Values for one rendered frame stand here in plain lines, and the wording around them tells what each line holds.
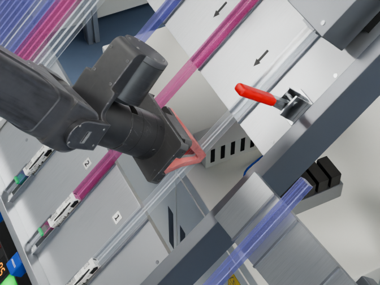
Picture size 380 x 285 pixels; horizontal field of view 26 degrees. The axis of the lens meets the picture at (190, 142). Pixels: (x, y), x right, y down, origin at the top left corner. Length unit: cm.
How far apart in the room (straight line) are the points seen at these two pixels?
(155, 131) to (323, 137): 20
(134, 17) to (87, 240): 166
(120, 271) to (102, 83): 32
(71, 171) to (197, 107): 41
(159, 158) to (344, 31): 26
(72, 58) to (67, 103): 180
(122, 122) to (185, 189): 56
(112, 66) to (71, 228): 37
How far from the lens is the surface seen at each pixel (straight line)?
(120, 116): 92
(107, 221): 115
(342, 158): 150
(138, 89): 90
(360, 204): 144
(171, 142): 97
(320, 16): 95
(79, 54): 264
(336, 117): 99
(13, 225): 126
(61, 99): 81
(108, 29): 272
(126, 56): 88
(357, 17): 95
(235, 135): 145
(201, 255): 105
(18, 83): 77
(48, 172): 126
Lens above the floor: 172
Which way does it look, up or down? 47 degrees down
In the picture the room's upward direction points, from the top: straight up
